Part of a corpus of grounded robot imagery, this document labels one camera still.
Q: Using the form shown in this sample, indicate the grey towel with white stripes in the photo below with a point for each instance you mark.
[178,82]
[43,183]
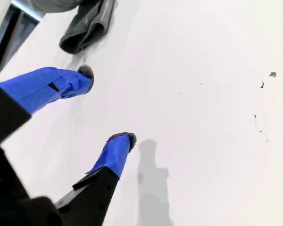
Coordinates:
[85,30]

